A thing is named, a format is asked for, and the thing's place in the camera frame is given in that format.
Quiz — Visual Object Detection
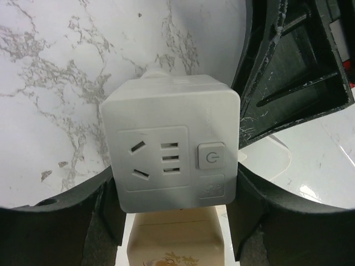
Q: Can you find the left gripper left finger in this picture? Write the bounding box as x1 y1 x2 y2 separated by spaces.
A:
1 167 125 265

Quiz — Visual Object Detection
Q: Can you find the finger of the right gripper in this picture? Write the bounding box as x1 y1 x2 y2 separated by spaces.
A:
232 1 354 148

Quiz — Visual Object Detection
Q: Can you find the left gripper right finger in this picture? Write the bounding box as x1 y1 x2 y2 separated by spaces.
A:
227 165 354 265

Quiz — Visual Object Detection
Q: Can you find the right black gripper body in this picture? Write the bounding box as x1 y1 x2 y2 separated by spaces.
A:
318 1 354 89

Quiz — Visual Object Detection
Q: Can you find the beige cube plug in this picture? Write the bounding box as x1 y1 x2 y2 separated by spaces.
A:
126 207 225 265

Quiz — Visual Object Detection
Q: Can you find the white cube socket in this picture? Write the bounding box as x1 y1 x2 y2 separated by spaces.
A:
100 73 240 213

